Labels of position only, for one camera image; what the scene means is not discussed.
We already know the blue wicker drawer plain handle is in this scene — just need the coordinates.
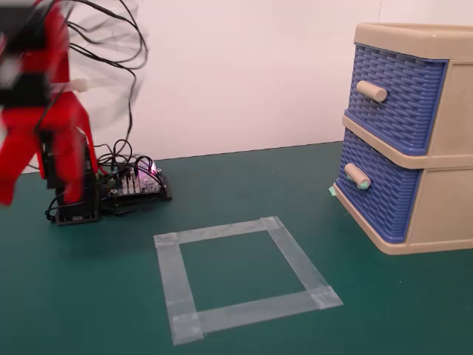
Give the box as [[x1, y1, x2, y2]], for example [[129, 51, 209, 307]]
[[344, 43, 449, 156]]

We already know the translucent tape strip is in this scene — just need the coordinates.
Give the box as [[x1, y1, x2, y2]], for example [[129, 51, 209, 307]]
[[154, 232, 204, 347], [259, 216, 344, 310], [154, 216, 280, 249], [171, 288, 344, 347]]

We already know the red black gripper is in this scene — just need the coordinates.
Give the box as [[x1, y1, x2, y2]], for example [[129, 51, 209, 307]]
[[0, 55, 86, 207]]

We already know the blue wicker drawer taped handle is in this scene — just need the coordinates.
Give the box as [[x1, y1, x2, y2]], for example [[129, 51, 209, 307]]
[[333, 129, 423, 244]]

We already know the black controller circuit board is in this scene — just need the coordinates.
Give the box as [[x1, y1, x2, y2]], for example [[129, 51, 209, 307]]
[[98, 154, 174, 212]]

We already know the beige plastic drawer cabinet frame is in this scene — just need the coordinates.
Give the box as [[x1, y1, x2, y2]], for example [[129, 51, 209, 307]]
[[333, 21, 473, 256]]

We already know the long black servo cable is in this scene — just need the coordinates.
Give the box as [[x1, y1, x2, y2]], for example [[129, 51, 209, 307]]
[[66, 0, 149, 156]]

